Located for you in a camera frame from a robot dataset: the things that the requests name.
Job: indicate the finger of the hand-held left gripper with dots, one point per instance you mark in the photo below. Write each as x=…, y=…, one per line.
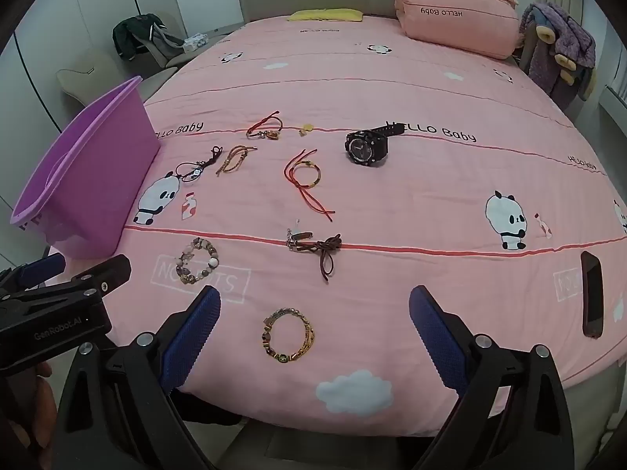
x=110, y=269
x=46, y=264

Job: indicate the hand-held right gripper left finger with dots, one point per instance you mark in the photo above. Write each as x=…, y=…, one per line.
x=193, y=338

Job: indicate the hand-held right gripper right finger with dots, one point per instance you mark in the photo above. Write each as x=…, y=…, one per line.
x=436, y=338

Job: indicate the purple plastic basin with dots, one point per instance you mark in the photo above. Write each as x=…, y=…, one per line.
x=112, y=156

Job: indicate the black wristwatch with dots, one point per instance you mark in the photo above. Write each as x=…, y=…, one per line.
x=365, y=149

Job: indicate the yellow flower charm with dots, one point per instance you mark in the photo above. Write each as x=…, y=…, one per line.
x=305, y=130

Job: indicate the person's left hand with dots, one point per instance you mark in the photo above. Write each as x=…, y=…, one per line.
x=41, y=401

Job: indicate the beige chair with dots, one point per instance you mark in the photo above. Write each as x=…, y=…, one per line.
x=78, y=78
x=171, y=56

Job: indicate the dark green jacket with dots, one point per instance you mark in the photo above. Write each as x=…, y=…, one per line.
x=132, y=34

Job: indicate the grey bag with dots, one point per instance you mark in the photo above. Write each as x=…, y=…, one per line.
x=164, y=39

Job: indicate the white wardrobe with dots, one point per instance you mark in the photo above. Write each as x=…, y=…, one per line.
x=73, y=24

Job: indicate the white tissue pack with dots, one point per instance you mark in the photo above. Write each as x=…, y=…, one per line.
x=196, y=41

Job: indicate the purple plush garment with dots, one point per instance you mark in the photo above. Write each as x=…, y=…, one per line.
x=570, y=39

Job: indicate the small yellow pillow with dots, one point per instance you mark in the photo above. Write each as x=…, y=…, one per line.
x=326, y=15

